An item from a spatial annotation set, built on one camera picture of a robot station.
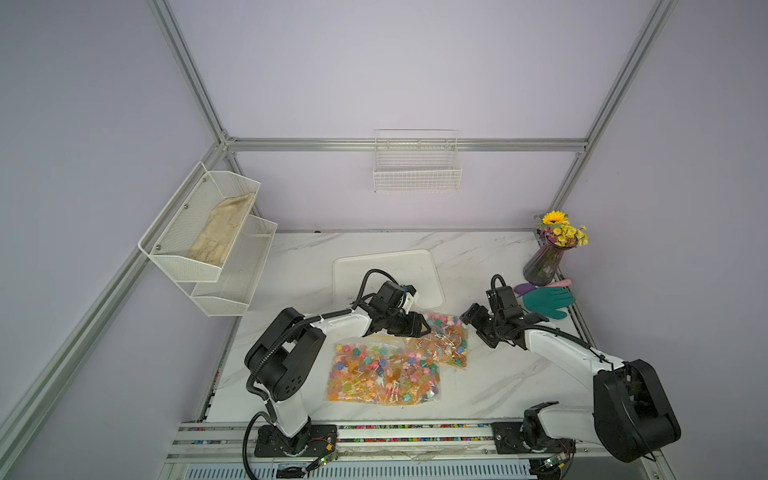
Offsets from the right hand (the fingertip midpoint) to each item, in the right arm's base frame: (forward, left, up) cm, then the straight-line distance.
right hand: (469, 327), depth 90 cm
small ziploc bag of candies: (-2, +6, -2) cm, 7 cm away
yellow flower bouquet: (+22, -27, +20) cm, 40 cm away
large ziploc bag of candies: (-12, +26, -3) cm, 29 cm away
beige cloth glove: (+13, +70, +27) cm, 76 cm away
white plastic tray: (+26, +14, -3) cm, 30 cm away
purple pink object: (+17, -23, -4) cm, 29 cm away
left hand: (-2, +14, +1) cm, 15 cm away
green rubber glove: (+11, -29, -3) cm, 31 cm away
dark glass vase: (+19, -27, +5) cm, 33 cm away
